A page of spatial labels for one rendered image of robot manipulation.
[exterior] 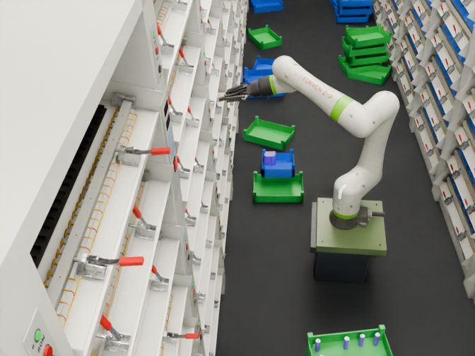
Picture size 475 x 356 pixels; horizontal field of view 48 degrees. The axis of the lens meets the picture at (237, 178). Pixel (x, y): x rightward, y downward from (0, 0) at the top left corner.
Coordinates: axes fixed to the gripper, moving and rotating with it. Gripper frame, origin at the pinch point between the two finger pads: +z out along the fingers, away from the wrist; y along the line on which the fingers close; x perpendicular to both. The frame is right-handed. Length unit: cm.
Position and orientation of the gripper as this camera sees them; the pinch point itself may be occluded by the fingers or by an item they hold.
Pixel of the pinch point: (218, 97)
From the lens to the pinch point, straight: 256.3
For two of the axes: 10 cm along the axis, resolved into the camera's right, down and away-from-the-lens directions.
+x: -2.9, -7.4, -6.1
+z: -9.5, 1.9, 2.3
